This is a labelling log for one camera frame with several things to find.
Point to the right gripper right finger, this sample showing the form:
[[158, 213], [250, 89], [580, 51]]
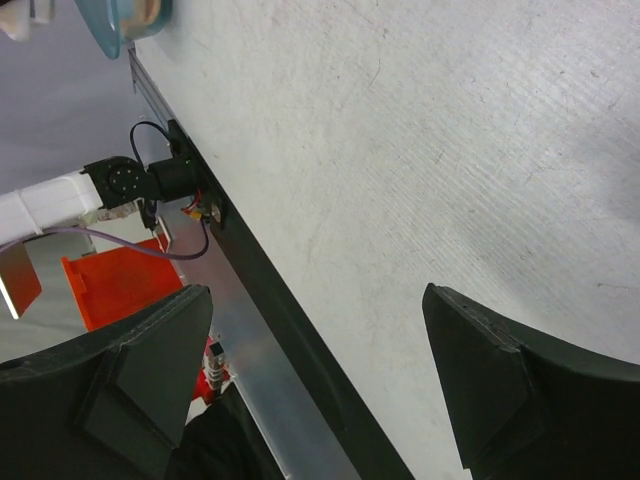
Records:
[[526, 405]]

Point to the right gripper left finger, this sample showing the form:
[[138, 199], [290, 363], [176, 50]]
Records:
[[111, 403]]

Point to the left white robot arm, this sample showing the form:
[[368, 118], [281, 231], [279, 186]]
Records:
[[105, 184]]

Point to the red equipment in background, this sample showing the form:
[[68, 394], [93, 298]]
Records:
[[117, 284]]

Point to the teal plastic tray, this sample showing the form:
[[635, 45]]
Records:
[[102, 19]]

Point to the aluminium front rail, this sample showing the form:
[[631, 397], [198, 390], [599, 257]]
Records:
[[275, 406]]

